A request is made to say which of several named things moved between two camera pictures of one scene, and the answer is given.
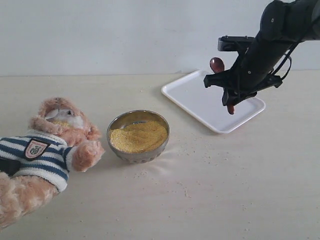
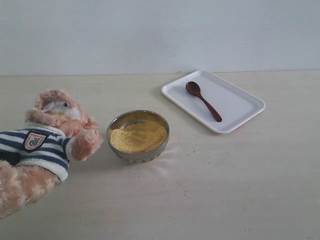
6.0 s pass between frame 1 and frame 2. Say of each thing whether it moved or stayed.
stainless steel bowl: stayed
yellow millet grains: stayed
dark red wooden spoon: moved
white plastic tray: stayed
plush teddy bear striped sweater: moved
